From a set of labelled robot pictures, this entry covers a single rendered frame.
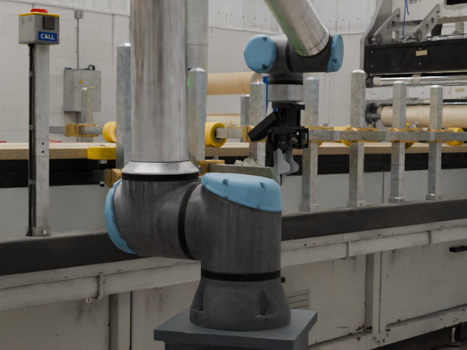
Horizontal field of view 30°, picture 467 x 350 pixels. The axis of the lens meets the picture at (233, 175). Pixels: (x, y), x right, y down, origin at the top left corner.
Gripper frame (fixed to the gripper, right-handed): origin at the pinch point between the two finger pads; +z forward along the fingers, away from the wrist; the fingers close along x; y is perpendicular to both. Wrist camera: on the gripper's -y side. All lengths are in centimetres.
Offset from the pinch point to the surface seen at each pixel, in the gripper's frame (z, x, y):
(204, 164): -3.4, -3.1, -24.4
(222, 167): -2.6, -1.6, -19.1
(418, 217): 18, 104, -23
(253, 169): -2.5, -1.6, -7.4
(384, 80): -43, 254, -142
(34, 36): -34, -58, -23
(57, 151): -7, -37, -46
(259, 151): -6.9, 20.1, -25.1
